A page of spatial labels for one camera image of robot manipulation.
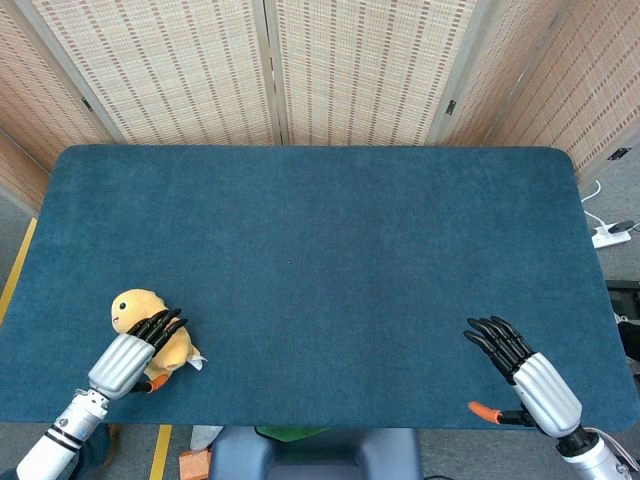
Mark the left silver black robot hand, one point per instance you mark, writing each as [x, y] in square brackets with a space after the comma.
[120, 367]

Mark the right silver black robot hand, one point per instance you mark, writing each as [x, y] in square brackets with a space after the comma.
[545, 395]

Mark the yellow plush duck toy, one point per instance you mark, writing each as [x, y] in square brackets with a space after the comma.
[135, 302]

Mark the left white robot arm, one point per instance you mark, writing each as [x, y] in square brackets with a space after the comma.
[65, 430]

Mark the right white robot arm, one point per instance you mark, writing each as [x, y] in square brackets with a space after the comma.
[595, 455]

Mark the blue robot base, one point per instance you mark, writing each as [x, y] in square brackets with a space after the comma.
[320, 457]

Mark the yellow floor tape strip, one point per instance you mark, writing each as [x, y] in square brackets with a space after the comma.
[20, 265]
[161, 452]

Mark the orange block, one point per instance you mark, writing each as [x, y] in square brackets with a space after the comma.
[194, 465]

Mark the white power strip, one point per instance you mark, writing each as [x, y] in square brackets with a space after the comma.
[607, 239]

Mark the green sheet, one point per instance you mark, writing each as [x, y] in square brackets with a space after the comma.
[292, 432]

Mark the black power adapter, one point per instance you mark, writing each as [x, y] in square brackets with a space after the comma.
[621, 226]

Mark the blue table mat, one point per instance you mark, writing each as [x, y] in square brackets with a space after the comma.
[300, 275]

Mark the woven folding screen panel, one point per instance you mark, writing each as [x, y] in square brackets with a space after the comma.
[160, 70]
[595, 75]
[360, 70]
[17, 175]
[505, 75]
[30, 90]

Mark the black screen hinge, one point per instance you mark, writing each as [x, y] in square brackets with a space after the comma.
[450, 106]
[618, 153]
[87, 104]

